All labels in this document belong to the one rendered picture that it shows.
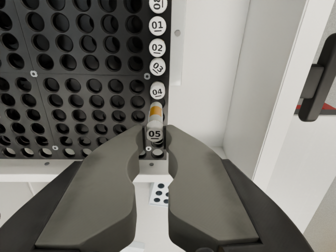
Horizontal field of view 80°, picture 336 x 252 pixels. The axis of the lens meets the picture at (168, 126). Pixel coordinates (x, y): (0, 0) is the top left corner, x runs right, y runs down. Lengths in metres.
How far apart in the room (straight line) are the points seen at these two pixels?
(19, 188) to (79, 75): 0.28
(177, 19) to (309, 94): 0.14
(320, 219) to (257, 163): 2.07
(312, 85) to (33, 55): 0.22
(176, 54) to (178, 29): 0.02
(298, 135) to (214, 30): 0.27
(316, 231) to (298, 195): 1.83
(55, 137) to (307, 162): 0.44
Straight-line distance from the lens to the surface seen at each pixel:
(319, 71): 0.20
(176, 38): 0.22
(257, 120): 0.20
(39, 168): 0.28
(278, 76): 0.18
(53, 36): 0.19
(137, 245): 0.59
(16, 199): 0.43
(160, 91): 0.17
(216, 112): 0.27
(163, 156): 0.21
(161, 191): 0.41
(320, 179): 0.54
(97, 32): 0.18
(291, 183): 0.51
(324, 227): 2.37
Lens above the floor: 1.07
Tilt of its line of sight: 61 degrees down
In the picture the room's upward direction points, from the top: 177 degrees clockwise
